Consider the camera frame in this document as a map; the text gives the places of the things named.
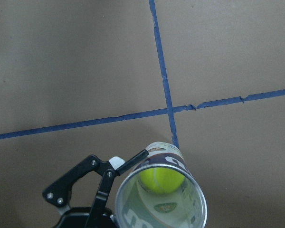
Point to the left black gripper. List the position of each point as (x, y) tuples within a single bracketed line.
[(98, 215)]

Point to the clear Wilson tennis ball can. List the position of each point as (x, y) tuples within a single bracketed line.
[(137, 207)]

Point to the yellow tennis ball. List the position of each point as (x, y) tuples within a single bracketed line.
[(161, 180)]

